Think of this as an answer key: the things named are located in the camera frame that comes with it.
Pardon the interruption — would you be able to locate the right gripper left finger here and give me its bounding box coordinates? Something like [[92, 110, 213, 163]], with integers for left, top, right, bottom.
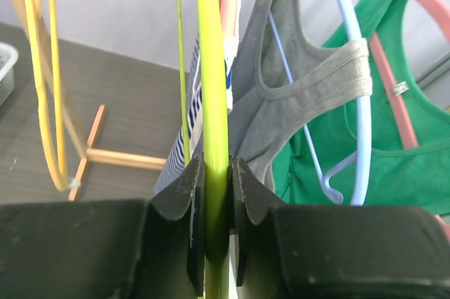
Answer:
[[1, 155, 205, 298]]

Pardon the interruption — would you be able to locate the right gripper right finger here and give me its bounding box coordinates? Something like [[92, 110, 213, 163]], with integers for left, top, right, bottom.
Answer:
[[231, 158, 449, 298]]

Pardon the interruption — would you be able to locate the striped blue white tank top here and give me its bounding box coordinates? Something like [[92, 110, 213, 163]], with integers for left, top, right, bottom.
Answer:
[[153, 0, 243, 196]]

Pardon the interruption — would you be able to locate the lime green hanger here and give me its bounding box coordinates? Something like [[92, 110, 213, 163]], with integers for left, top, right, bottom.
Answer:
[[186, 0, 229, 298]]

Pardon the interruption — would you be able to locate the light blue hanger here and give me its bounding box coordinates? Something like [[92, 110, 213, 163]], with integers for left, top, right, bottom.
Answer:
[[255, 0, 373, 206]]

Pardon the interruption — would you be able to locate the grey tank top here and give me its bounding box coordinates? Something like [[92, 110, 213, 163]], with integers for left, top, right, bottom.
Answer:
[[229, 0, 372, 190]]

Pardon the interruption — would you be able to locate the yellow plastic hanger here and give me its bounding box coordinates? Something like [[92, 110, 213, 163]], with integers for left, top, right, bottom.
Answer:
[[15, 0, 69, 192]]

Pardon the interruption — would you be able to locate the green tank top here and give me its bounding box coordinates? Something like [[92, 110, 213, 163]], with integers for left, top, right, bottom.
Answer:
[[272, 0, 449, 216]]

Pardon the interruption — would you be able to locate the pink plastic hanger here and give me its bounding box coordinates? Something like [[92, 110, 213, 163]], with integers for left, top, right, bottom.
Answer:
[[357, 0, 449, 233]]

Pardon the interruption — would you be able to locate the white left laundry basket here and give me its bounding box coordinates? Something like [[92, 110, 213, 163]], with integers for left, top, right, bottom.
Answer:
[[0, 42, 18, 106]]

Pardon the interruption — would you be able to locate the wooden clothes rack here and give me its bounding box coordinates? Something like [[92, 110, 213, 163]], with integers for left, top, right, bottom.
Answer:
[[11, 0, 165, 202]]

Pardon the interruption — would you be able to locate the grey right frame post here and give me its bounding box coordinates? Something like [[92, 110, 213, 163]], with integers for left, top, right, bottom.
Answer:
[[416, 53, 450, 90]]

